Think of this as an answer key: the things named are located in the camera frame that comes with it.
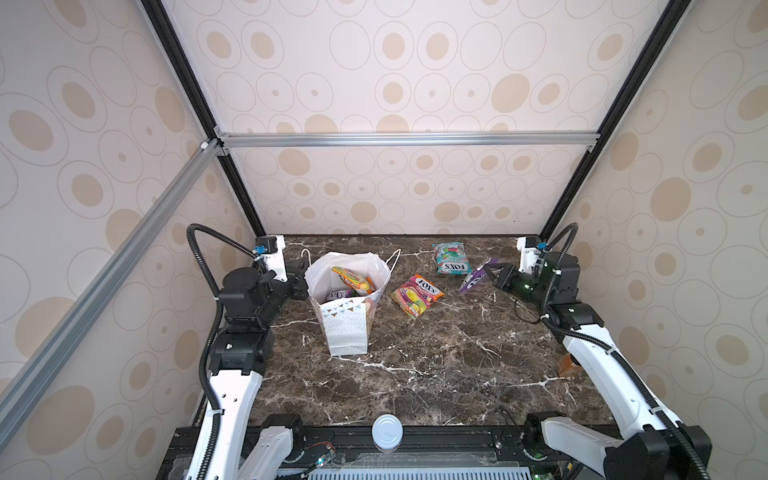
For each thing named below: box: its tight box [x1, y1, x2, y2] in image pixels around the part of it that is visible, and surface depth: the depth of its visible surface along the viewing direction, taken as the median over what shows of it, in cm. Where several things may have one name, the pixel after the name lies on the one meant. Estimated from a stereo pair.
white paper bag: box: [301, 248, 402, 356], surface depth 81 cm
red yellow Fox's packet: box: [331, 266, 376, 295], surface depth 82 cm
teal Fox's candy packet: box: [432, 242, 472, 275], surface depth 111 cm
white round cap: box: [371, 413, 404, 453], surface depth 73 cm
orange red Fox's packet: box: [390, 274, 445, 320], surface depth 101 cm
